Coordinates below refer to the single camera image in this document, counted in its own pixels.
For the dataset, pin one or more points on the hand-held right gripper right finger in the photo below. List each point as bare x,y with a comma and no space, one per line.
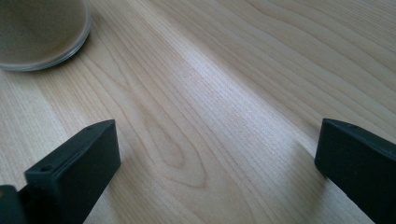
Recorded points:
361,168

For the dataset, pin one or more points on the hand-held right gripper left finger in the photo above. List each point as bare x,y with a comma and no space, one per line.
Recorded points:
77,174

